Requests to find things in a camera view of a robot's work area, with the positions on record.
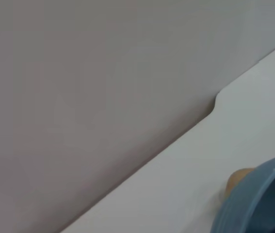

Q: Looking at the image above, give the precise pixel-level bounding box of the blue bowl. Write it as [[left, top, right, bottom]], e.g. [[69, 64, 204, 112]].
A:
[[211, 150, 275, 233]]

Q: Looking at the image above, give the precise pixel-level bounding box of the beige round bun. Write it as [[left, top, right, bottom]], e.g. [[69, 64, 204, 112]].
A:
[[226, 168, 257, 200]]

